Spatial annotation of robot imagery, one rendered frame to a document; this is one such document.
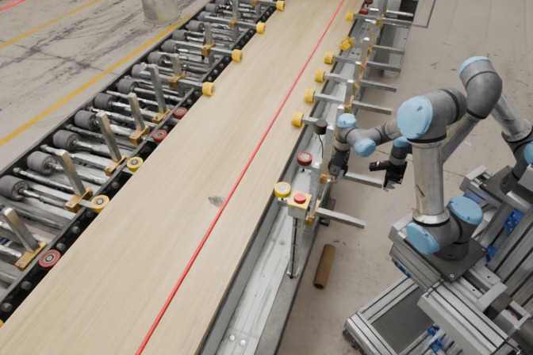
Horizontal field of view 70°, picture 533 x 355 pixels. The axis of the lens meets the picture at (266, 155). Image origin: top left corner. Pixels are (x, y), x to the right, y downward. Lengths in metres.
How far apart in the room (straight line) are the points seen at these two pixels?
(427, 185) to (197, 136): 1.31
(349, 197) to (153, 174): 1.63
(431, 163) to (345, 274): 1.54
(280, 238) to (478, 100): 1.11
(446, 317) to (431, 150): 0.63
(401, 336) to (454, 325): 0.78
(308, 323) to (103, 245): 1.30
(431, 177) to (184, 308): 0.99
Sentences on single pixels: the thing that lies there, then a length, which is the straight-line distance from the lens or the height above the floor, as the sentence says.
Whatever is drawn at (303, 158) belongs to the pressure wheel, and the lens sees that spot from 2.02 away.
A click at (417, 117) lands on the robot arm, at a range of 1.20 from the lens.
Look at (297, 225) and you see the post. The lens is 1.50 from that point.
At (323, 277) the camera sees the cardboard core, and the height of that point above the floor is 0.08.
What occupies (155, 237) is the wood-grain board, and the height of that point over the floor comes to 0.90.
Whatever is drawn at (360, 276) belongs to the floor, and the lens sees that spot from 2.70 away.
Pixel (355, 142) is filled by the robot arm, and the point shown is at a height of 1.30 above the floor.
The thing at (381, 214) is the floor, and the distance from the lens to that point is 3.03.
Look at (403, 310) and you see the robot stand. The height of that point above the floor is 0.21.
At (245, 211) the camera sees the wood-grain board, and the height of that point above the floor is 0.90.
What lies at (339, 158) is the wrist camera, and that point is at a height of 1.15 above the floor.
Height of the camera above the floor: 2.29
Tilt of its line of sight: 43 degrees down
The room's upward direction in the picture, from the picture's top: straight up
